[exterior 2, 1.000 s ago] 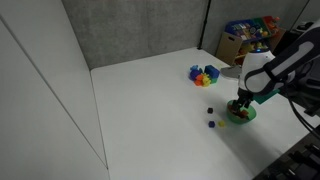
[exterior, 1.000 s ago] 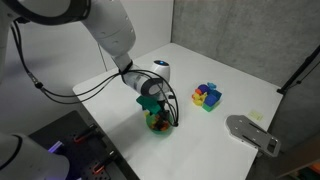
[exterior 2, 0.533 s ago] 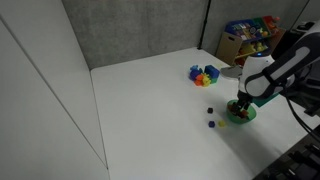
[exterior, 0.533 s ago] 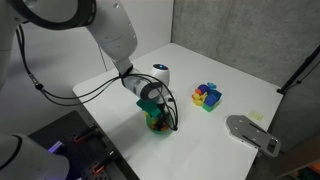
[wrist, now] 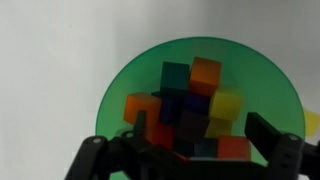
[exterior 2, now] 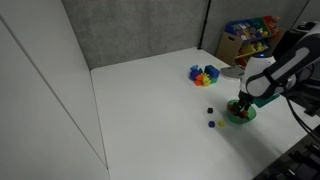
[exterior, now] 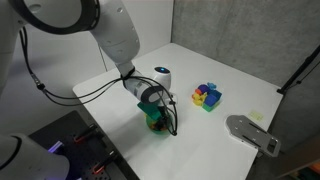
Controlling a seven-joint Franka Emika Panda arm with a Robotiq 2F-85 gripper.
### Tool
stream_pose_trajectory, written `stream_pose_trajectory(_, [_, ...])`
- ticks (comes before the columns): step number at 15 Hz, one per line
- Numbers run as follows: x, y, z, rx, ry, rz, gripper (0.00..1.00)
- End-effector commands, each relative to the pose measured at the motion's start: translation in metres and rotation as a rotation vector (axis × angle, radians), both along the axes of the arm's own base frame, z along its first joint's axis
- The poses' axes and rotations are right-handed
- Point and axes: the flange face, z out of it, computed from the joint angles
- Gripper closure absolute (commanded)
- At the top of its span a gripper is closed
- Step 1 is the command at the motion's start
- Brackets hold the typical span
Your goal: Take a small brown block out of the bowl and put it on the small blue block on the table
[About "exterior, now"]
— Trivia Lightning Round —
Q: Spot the light blue toy piece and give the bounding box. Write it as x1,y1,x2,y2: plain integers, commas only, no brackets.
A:
206,81,218,91

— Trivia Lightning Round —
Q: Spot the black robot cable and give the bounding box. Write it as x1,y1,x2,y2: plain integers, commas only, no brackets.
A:
18,26,179,137

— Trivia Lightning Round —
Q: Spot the pale yellow sticky note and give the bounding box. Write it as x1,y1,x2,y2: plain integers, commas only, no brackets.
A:
248,110,264,122

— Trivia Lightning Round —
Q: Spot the black tripod pole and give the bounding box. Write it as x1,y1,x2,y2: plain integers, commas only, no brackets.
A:
276,44,320,95

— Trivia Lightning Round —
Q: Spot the purple toy piece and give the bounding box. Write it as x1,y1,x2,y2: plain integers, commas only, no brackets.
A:
197,83,211,95

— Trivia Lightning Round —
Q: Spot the silver metal mounting plate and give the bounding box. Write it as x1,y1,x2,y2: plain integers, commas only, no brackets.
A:
225,114,282,158

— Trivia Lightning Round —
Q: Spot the green toy block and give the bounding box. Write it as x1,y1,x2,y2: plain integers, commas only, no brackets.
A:
201,99,221,113

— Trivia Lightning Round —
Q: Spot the green plastic bowl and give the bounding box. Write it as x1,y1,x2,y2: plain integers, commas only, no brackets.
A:
145,112,172,135

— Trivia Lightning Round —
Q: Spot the yellow toy piece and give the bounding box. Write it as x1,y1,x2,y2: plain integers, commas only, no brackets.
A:
191,93,208,107

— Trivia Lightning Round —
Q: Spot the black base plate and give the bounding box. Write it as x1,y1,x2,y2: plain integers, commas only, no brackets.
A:
28,110,141,180

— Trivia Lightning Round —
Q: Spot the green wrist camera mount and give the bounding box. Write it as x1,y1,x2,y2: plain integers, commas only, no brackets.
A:
137,100,162,122

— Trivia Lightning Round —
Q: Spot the black clamp orange handle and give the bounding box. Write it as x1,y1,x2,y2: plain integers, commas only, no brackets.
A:
73,123,99,144
91,150,118,176

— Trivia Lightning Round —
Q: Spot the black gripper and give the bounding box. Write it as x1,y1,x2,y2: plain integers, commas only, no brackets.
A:
155,105,172,133

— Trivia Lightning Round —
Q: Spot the colourful toy storage rack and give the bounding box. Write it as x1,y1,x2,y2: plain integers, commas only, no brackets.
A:
289,159,320,180

